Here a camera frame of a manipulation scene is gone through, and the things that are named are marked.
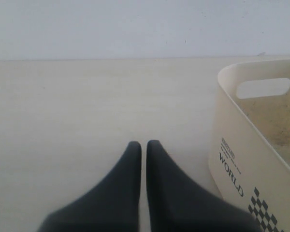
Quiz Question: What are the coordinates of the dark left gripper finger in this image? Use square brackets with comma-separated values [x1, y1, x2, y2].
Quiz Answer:
[38, 141, 142, 232]

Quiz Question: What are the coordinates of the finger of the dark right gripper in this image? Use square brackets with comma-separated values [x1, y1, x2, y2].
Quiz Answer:
[146, 140, 261, 232]

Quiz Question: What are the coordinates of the white plastic bin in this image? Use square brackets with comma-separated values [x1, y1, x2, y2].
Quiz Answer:
[208, 59, 290, 232]

